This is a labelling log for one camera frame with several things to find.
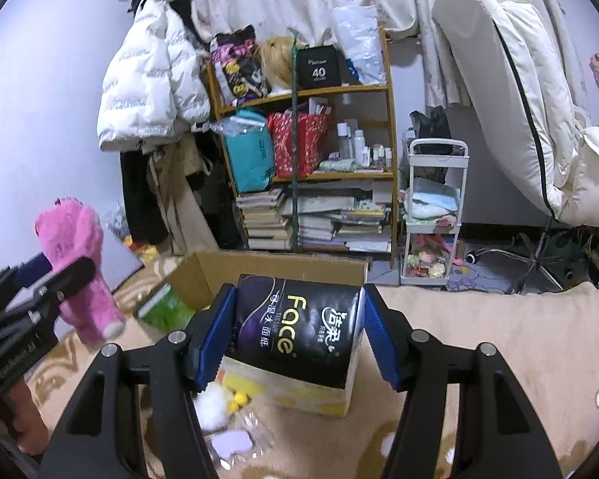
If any teal bag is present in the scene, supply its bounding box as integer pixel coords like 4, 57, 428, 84
222, 110, 276, 193

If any red gift bag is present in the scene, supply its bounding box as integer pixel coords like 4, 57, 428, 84
267, 111, 329, 179

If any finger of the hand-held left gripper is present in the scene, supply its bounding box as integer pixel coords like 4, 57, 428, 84
15, 253, 52, 287
32, 257, 97, 305

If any white rolling cart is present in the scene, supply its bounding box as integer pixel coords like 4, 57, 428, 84
399, 139, 469, 286

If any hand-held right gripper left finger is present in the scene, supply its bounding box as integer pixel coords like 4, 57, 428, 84
37, 283, 238, 479

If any black box with white print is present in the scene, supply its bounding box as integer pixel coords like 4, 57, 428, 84
297, 46, 343, 88

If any row of small bottles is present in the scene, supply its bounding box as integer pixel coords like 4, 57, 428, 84
335, 119, 394, 168

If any green pole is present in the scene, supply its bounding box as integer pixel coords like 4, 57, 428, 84
290, 30, 303, 255

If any wooden shelf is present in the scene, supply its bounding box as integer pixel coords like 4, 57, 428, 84
204, 27, 400, 267

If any pink plush bear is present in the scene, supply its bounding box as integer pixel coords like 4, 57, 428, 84
34, 198, 127, 347

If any white puffer jacket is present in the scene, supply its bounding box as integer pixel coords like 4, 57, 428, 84
97, 0, 213, 153

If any heap of colourful small toys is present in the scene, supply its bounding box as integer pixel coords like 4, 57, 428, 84
102, 204, 158, 263

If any beige flower-patterned blanket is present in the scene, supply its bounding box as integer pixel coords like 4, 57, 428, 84
25, 254, 599, 479

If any cream padded chair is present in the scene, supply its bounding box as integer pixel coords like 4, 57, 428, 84
432, 0, 599, 295

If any cartoon printed bag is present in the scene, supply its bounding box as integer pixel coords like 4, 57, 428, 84
210, 25, 270, 108

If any printed cardboard box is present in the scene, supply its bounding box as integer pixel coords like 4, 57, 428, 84
137, 252, 370, 417

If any light blue folded cloth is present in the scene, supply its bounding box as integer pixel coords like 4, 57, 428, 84
407, 177, 461, 223

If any green tissue pack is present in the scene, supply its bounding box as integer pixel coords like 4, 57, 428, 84
139, 284, 198, 333

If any pile of books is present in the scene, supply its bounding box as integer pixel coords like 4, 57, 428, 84
236, 182, 395, 253

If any hanging beige coat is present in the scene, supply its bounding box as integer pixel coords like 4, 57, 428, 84
147, 135, 220, 255

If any black bag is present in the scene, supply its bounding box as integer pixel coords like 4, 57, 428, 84
409, 106, 452, 185

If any black tissue pack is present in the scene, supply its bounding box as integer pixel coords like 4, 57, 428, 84
223, 274, 367, 390

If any pile of pink toys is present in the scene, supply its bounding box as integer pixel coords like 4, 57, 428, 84
404, 234, 460, 280

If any hanging black garment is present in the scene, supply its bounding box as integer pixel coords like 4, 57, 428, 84
120, 150, 168, 245

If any white plastic bag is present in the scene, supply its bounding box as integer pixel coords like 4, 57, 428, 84
329, 5, 387, 85

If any blonde wig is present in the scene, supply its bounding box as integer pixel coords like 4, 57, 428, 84
257, 36, 300, 95

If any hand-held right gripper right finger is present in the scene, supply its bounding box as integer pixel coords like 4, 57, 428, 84
362, 283, 565, 479

